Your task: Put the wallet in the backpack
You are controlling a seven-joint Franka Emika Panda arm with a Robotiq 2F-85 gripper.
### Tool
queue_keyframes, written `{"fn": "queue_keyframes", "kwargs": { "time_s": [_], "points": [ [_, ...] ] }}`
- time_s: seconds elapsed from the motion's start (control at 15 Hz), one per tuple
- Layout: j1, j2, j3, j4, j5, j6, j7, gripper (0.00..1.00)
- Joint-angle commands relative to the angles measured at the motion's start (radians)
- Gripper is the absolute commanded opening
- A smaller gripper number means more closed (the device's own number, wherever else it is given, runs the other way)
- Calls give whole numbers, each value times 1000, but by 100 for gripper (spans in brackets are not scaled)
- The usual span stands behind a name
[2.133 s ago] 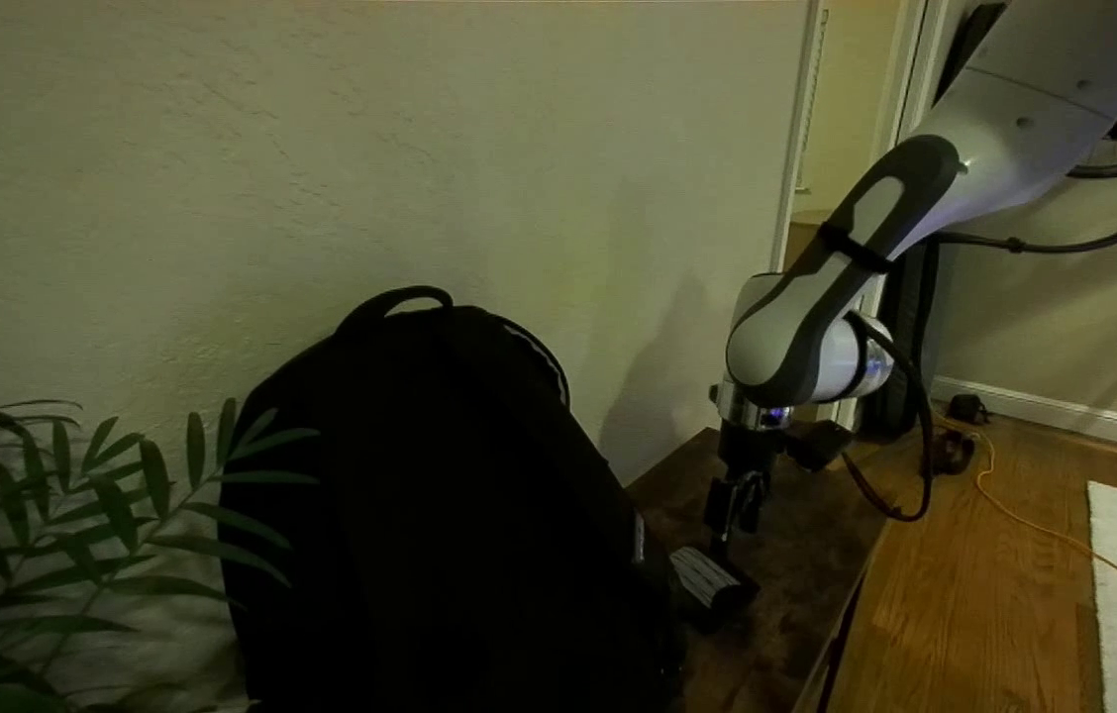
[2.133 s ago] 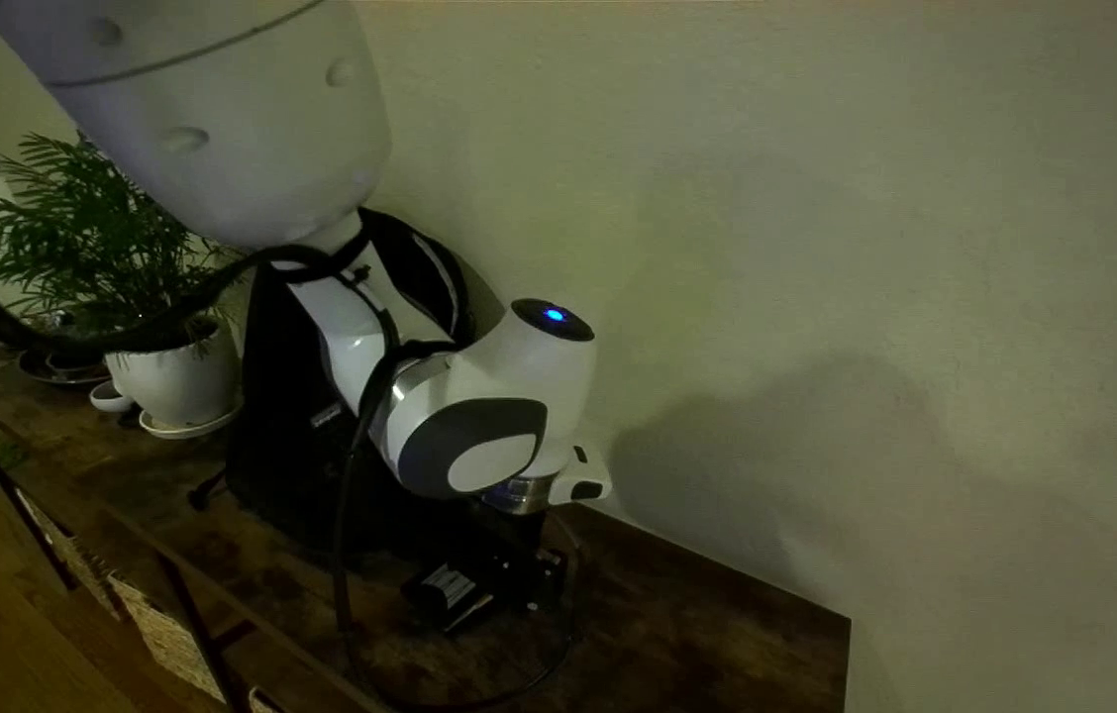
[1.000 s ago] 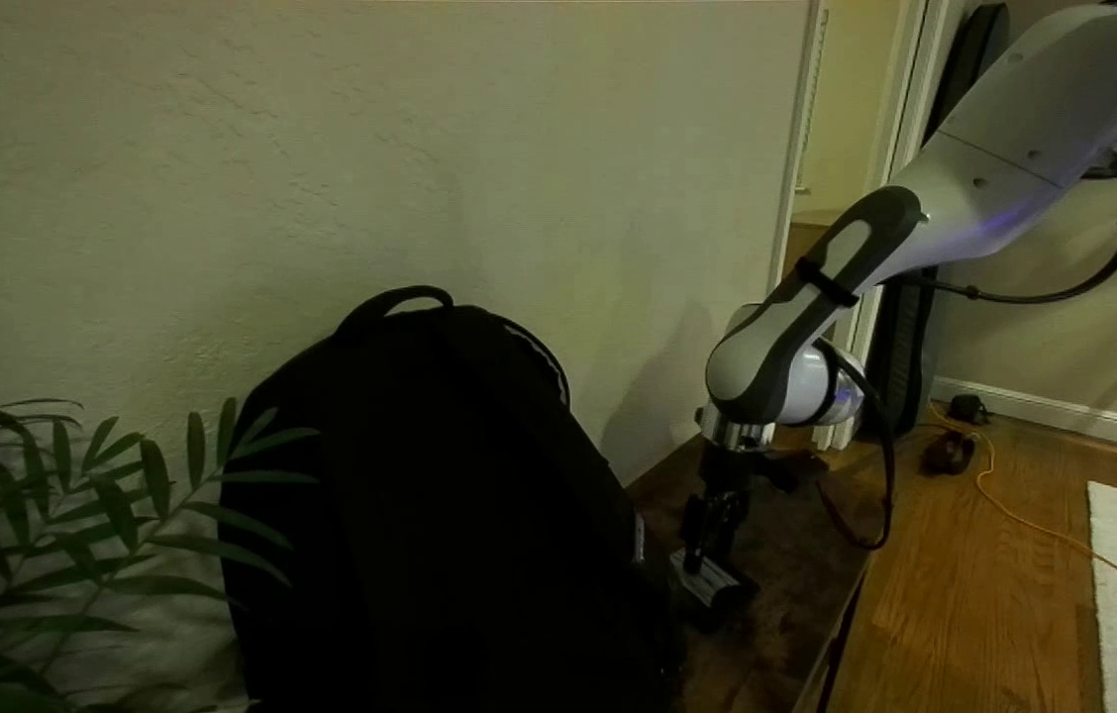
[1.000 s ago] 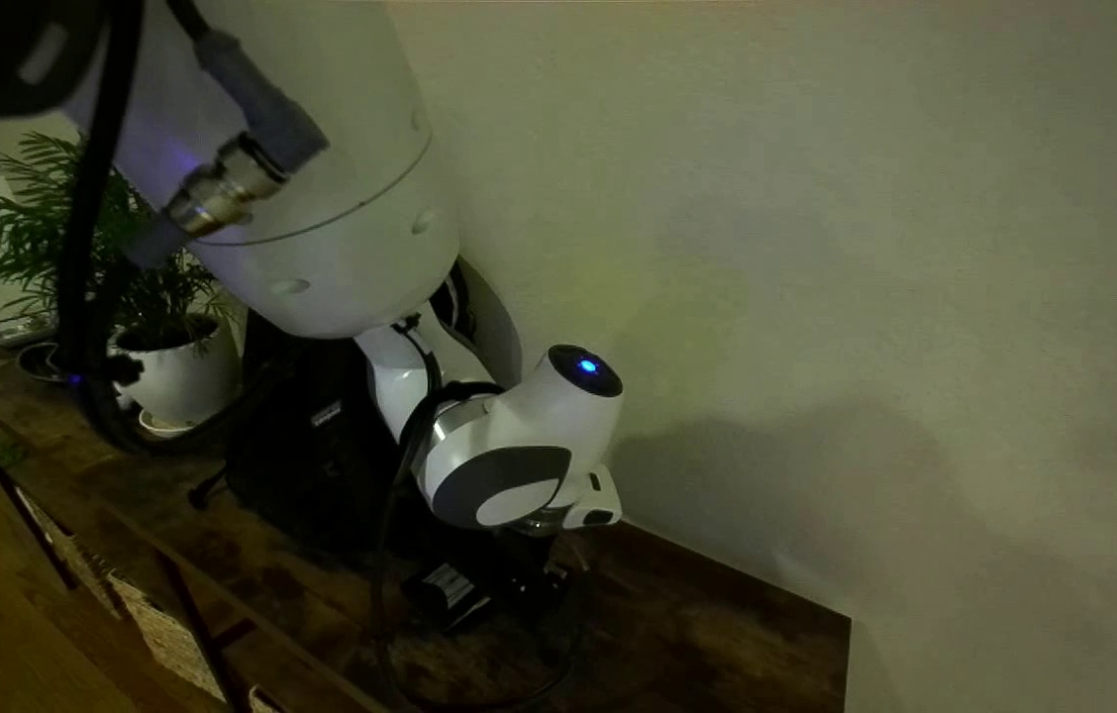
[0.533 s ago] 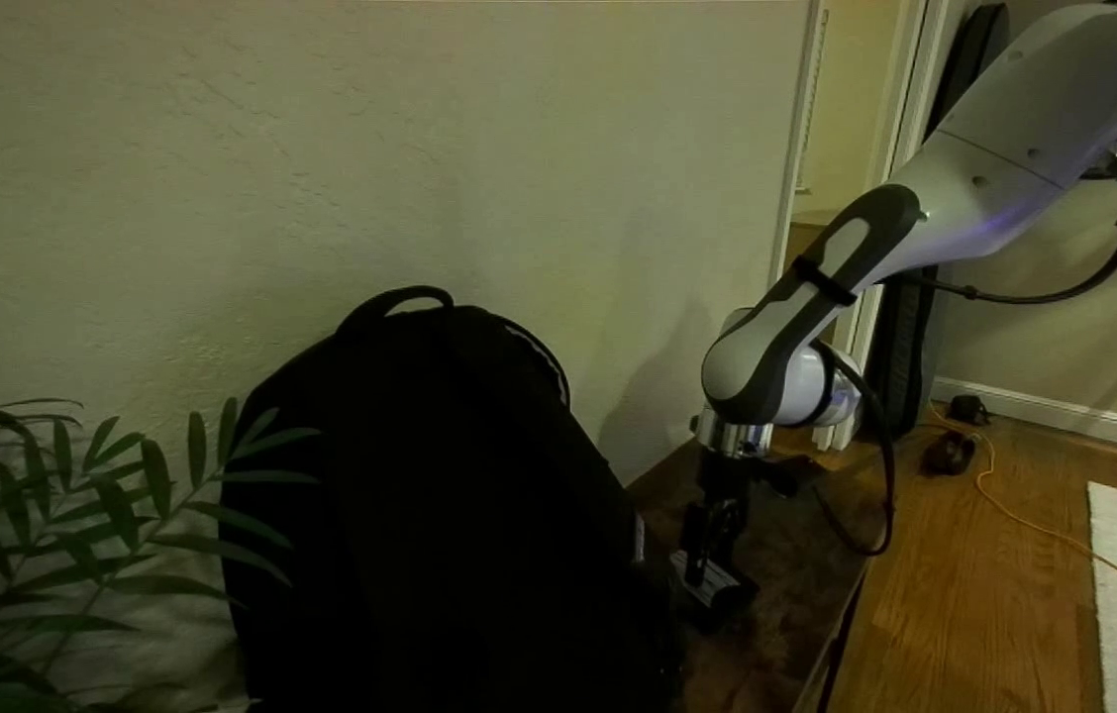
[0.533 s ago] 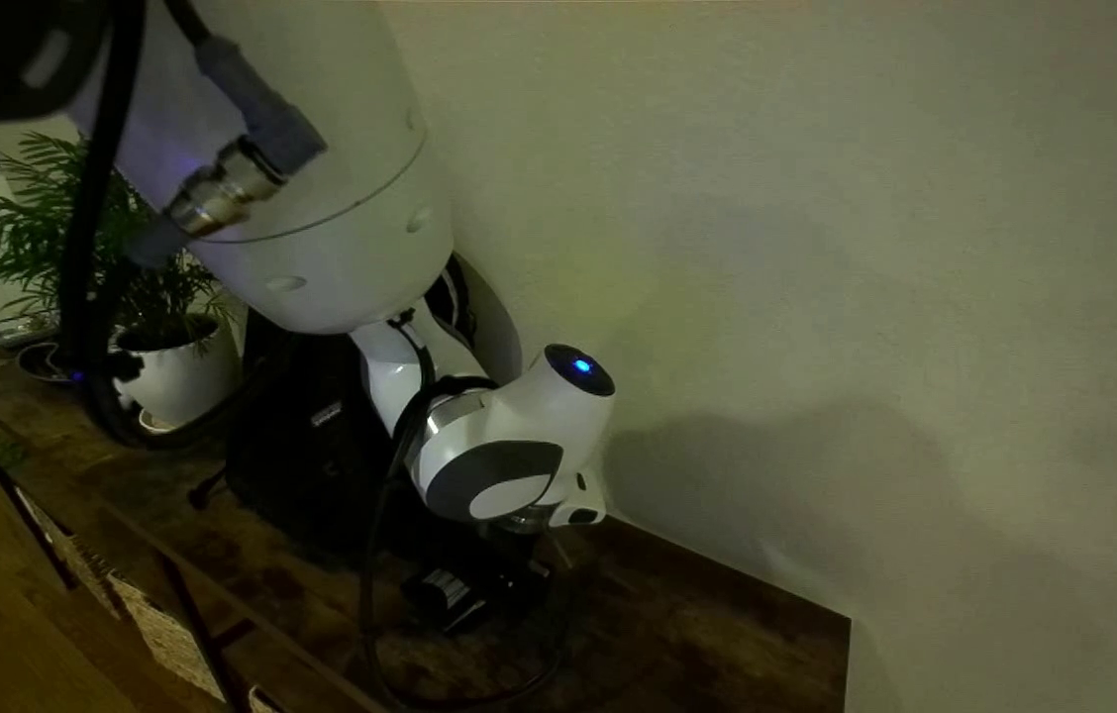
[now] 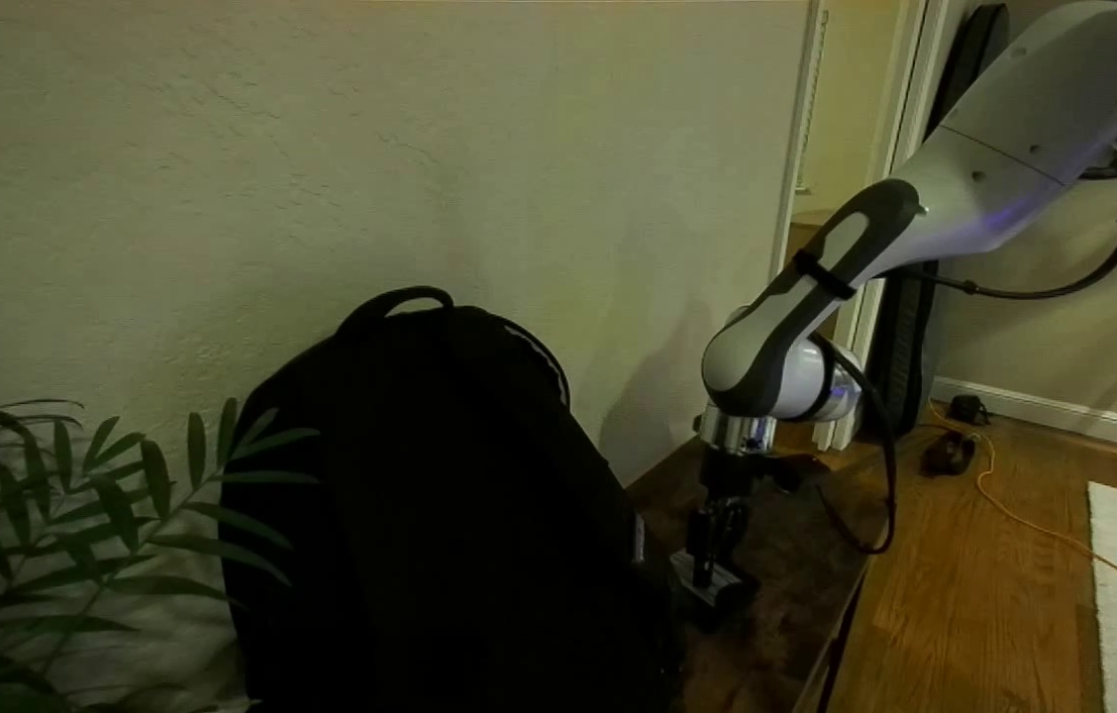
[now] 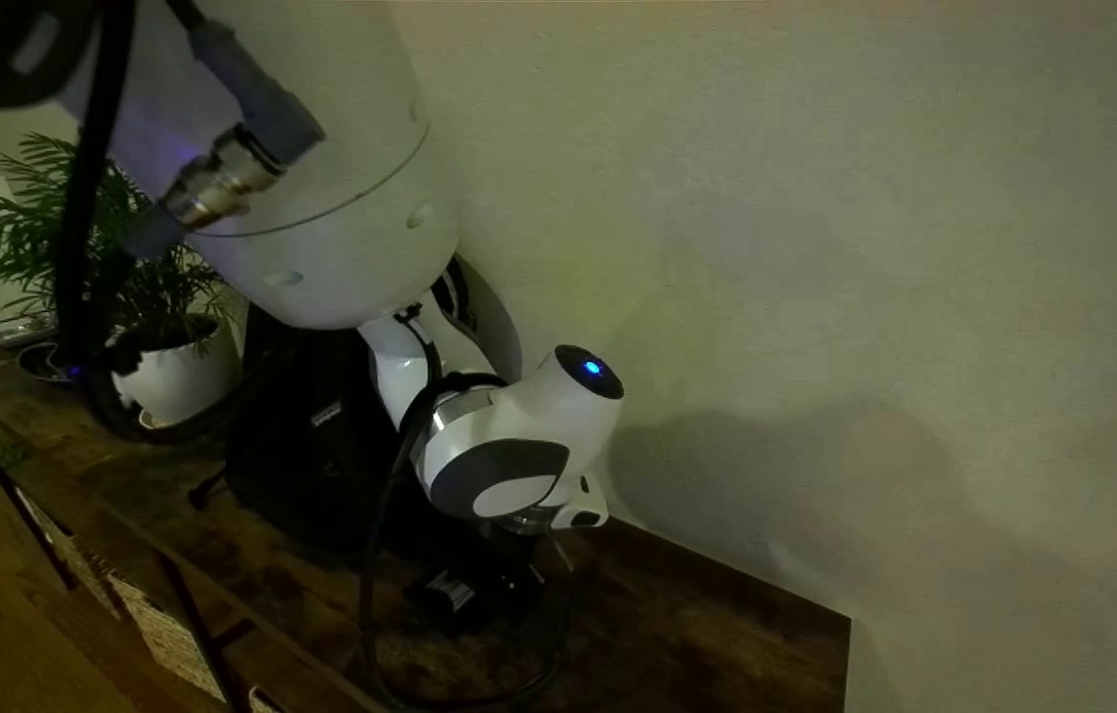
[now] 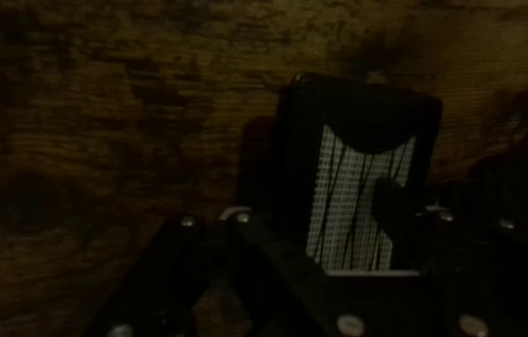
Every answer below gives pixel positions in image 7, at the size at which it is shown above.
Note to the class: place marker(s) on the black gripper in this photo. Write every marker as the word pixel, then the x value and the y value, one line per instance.
pixel 727 479

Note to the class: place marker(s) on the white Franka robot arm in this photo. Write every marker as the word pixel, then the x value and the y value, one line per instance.
pixel 978 158

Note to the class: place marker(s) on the black backpack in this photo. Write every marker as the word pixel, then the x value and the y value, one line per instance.
pixel 451 527

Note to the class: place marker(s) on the small black floor object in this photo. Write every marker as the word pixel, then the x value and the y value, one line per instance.
pixel 948 452

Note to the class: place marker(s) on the tall black padded case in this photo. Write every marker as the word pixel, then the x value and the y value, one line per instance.
pixel 908 359

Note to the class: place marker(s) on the black power adapter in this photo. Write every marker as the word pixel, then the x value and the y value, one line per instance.
pixel 966 411

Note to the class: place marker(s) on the white baseboard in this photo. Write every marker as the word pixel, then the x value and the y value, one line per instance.
pixel 1088 423

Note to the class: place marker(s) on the green palm plant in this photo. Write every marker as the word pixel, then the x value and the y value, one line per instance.
pixel 194 458

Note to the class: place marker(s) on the white door frame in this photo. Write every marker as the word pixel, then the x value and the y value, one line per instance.
pixel 797 119

